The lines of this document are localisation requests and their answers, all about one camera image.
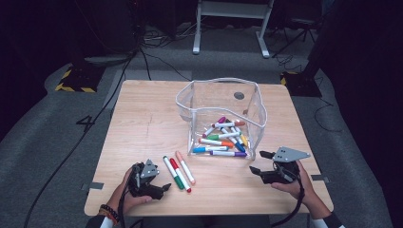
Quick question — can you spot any black tripod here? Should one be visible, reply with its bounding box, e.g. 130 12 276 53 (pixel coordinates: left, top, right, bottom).
271 18 318 59

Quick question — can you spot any orange bracelet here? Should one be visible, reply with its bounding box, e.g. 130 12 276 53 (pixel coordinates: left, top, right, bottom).
98 208 119 224

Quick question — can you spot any clear plastic zipper bag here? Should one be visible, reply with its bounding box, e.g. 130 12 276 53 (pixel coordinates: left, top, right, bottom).
175 77 269 161

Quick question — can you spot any right hand-held gripper cable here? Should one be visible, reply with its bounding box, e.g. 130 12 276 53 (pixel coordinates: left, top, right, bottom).
270 175 306 228

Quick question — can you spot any left hand-held gripper cable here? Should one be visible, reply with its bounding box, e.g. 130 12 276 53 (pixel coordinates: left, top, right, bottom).
117 177 129 228

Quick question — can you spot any person's left hand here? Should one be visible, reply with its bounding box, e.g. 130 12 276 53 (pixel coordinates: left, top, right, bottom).
107 166 154 215

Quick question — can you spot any magenta marker pen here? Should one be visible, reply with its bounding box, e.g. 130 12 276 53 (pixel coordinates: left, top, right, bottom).
201 116 227 139

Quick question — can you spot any dark blue marker pen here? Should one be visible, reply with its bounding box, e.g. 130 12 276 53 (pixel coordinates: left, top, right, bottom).
220 126 247 153

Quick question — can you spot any white desk frame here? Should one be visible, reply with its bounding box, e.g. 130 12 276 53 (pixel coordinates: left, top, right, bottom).
192 0 276 59

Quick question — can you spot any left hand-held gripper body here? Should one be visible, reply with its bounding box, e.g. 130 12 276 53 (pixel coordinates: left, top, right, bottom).
128 159 163 197

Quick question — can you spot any red marker pen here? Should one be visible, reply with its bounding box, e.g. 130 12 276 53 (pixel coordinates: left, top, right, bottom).
169 158 192 194

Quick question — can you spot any long black floor cable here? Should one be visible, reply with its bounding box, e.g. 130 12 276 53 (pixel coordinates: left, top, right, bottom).
23 50 141 228

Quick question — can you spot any light blue marker pen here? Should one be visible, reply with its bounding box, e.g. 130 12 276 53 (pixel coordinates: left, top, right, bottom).
192 144 230 154

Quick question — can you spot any pink marker pen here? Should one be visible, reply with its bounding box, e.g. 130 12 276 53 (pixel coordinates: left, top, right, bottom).
175 150 197 186

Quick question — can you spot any dark green marker pen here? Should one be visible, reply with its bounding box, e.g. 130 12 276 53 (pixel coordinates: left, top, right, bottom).
163 155 185 191

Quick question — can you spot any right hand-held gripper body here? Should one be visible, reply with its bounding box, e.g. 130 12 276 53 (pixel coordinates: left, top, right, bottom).
261 145 312 185

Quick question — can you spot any person's right hand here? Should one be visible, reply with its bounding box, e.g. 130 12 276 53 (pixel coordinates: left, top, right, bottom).
270 160 315 205

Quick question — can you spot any light green marker pen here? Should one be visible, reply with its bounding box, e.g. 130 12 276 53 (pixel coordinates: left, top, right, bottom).
205 131 241 142

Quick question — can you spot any orange marker pen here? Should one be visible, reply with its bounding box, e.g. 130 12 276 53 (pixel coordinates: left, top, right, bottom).
198 137 235 149

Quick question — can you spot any looped black floor cable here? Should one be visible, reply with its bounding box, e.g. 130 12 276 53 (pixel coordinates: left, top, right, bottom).
313 97 344 133

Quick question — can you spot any red-brown marker pen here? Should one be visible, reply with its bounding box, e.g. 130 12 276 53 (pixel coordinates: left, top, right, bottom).
211 120 247 129

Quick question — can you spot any yellow marker pen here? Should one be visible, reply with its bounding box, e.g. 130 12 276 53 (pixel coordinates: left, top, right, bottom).
234 126 249 147

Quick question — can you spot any black yellow striped stand base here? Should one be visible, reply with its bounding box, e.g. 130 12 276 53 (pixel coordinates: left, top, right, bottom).
54 65 106 94

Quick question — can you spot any tangle of floor cables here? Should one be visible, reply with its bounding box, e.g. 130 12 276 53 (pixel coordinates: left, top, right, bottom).
142 27 198 49

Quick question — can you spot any thin black floor cable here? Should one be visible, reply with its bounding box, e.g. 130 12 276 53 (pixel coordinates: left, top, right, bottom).
140 49 192 82

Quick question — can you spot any purple marker pen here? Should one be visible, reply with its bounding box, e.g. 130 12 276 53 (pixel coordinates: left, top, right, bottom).
209 149 248 158

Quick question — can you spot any hand-held gripper cable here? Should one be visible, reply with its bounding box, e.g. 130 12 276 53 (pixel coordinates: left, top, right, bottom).
270 175 306 228
117 177 129 228

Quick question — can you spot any black beaded bracelet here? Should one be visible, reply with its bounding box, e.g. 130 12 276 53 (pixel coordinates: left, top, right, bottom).
100 203 121 222

